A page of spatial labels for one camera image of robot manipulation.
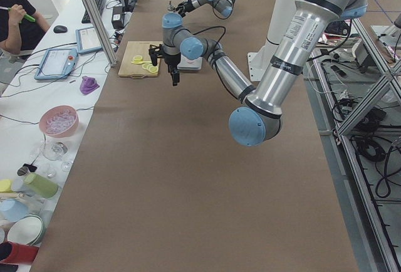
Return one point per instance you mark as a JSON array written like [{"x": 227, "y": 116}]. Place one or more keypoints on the blue teach pendant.
[
  {"x": 56, "y": 64},
  {"x": 87, "y": 41}
]

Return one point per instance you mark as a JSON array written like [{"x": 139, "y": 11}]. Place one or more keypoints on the red cup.
[{"x": 15, "y": 253}]

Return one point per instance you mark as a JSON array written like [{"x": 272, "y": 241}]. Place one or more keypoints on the yellow plastic knife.
[{"x": 143, "y": 62}]

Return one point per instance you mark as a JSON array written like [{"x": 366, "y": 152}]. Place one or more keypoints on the clear glass sauce bottle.
[{"x": 170, "y": 7}]

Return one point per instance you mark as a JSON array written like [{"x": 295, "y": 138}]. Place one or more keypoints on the wooden cutting board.
[{"x": 128, "y": 70}]

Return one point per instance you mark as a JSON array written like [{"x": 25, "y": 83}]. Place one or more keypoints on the black computer mouse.
[{"x": 58, "y": 29}]

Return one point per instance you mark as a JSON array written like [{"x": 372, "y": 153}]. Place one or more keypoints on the green cup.
[{"x": 40, "y": 185}]

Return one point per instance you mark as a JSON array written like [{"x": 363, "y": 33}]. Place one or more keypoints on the white green bowl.
[{"x": 28, "y": 230}]

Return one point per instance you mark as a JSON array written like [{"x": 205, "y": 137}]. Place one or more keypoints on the wine glass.
[{"x": 53, "y": 151}]

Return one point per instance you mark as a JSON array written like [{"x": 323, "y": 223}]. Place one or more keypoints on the light blue cup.
[{"x": 13, "y": 210}]

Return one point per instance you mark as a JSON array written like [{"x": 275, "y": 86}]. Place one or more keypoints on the seated person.
[{"x": 22, "y": 26}]

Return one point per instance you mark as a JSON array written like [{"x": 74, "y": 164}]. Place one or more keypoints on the silver kitchen scale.
[{"x": 184, "y": 66}]

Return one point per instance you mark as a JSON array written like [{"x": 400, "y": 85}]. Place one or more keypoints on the pink bowl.
[{"x": 59, "y": 122}]

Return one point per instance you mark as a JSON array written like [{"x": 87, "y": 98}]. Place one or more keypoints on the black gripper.
[
  {"x": 172, "y": 61},
  {"x": 187, "y": 6}
]

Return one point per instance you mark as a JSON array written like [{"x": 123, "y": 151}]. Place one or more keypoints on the aluminium frame post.
[{"x": 102, "y": 34}]

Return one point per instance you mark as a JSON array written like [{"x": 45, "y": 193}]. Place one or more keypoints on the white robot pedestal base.
[{"x": 258, "y": 62}]

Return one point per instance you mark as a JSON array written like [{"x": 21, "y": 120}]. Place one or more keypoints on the purple cloth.
[{"x": 88, "y": 85}]

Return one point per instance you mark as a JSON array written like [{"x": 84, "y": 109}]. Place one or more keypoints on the lemon slice toy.
[
  {"x": 147, "y": 66},
  {"x": 153, "y": 69},
  {"x": 137, "y": 58}
]

